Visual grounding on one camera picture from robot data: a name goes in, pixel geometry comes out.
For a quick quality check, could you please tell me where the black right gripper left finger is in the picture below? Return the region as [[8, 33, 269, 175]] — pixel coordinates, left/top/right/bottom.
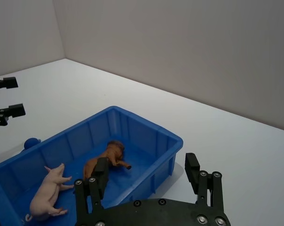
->
[[73, 157, 110, 223]]

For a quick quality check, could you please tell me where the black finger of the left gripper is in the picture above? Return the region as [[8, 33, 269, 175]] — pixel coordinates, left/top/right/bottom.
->
[[0, 74, 19, 91], [0, 103, 26, 127]]

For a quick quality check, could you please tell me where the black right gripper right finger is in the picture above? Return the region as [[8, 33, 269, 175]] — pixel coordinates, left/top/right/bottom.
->
[[184, 153, 224, 207]]

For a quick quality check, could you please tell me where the brown toy lion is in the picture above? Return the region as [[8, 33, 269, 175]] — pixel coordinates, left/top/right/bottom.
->
[[82, 140, 132, 182]]

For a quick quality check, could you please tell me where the small blue rounded toy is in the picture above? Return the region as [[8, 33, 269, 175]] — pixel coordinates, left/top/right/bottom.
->
[[24, 137, 42, 150]]

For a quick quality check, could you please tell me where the blue plastic bin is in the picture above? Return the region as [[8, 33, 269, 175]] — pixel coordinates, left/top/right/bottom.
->
[[0, 105, 184, 226]]

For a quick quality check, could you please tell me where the pink toy pig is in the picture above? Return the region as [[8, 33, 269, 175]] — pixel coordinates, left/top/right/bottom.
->
[[26, 162, 75, 222]]

